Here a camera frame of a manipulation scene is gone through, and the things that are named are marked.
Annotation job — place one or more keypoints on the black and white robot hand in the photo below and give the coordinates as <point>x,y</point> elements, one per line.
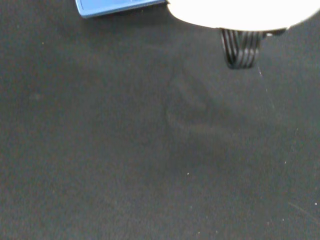
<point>240,12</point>

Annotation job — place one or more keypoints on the black bench cloth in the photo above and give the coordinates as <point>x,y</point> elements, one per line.
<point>125,137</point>

